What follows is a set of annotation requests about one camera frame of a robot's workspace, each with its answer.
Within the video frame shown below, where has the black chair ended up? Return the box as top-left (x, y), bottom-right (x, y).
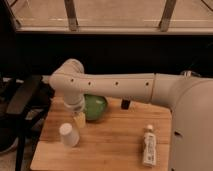
top-left (0, 75), bottom-right (55, 171)

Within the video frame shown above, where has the white squeeze bottle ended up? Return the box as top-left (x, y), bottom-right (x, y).
top-left (143, 125), bottom-right (156, 167)

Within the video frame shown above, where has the wooden board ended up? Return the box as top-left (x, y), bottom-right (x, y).
top-left (30, 96), bottom-right (171, 171)

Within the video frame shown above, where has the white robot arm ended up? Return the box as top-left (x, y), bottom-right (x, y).
top-left (49, 59), bottom-right (213, 171)

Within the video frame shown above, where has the green bowl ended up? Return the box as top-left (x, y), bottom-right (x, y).
top-left (84, 94), bottom-right (108, 121)

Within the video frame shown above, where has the black eraser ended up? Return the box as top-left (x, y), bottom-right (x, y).
top-left (121, 100), bottom-right (130, 110)

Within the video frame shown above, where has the white ceramic cup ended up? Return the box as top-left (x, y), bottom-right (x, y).
top-left (59, 123), bottom-right (80, 147)

